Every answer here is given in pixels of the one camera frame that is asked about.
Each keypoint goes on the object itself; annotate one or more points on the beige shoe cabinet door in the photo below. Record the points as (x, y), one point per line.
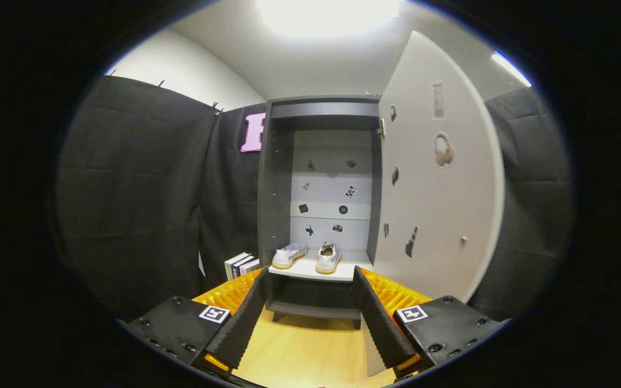
(440, 215)

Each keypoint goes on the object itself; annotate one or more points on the grey and white book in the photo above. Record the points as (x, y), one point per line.
(249, 267)

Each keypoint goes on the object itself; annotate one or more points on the black backdrop cloth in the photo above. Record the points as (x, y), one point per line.
(127, 188)

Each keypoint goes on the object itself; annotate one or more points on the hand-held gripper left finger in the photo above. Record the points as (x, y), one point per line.
(243, 323)

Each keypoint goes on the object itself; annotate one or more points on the dark blue book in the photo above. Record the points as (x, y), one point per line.
(237, 268)

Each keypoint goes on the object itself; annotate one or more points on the ceiling tube light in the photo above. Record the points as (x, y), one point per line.
(511, 68)

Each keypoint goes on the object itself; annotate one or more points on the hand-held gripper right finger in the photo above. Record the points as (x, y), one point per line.
(380, 326)

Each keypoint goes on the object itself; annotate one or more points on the green and white book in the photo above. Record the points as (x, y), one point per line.
(230, 267)

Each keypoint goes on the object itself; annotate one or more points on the white canvas shoe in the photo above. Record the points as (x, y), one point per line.
(328, 260)
(288, 255)

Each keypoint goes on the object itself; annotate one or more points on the dark grey shoe cabinet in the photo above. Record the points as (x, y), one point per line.
(275, 188)

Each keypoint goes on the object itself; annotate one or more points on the bright ceiling light panel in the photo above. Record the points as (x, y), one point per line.
(326, 15)

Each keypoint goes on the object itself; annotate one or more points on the white paper slip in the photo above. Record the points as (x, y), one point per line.
(201, 264)

